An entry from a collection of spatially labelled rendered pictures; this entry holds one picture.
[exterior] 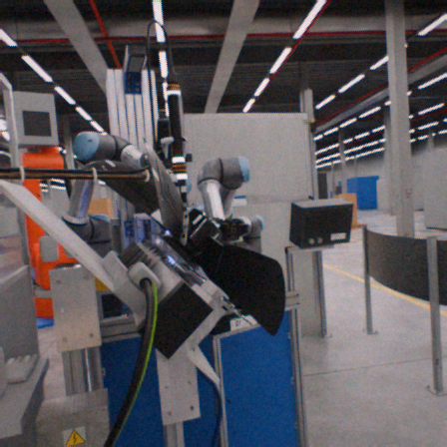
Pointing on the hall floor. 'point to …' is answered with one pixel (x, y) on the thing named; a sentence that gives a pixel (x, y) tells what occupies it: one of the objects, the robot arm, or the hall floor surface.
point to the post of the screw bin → (219, 390)
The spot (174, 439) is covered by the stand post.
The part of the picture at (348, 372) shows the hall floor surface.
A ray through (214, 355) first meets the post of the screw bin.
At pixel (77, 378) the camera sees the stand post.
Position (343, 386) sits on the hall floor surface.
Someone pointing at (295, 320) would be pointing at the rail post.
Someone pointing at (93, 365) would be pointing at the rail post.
